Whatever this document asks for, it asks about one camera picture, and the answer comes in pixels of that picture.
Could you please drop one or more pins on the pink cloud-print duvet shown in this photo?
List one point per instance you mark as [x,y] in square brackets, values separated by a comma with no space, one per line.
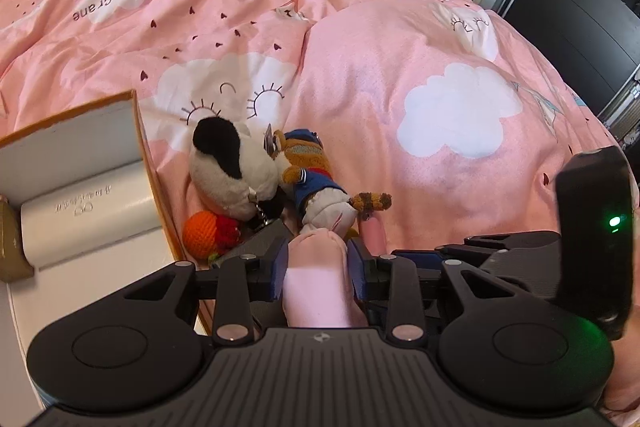
[400,32]

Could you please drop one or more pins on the orange crochet ball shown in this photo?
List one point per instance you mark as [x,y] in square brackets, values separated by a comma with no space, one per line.
[200,232]

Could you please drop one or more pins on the orange-edged white storage box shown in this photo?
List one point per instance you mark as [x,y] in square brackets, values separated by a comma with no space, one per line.
[75,132]

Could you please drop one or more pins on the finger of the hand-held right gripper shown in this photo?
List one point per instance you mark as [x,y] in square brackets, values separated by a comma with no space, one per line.
[420,257]
[510,241]

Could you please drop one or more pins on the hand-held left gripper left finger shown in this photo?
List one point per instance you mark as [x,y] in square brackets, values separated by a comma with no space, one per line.
[278,268]

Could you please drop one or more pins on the white cylinder roll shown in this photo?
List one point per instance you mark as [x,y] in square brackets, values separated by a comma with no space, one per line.
[90,217]

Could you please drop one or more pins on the metal rack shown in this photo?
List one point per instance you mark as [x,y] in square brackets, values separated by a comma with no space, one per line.
[625,107]

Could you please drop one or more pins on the gold packet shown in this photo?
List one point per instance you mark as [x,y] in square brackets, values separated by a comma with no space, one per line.
[10,242]

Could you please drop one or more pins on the brown plush toy blue jacket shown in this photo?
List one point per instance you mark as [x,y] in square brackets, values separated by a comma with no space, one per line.
[310,177]

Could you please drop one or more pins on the pink white plush toy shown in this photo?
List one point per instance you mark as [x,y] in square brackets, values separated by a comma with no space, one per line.
[315,277]

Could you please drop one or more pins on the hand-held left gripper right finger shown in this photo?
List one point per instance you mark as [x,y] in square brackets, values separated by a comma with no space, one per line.
[358,272]

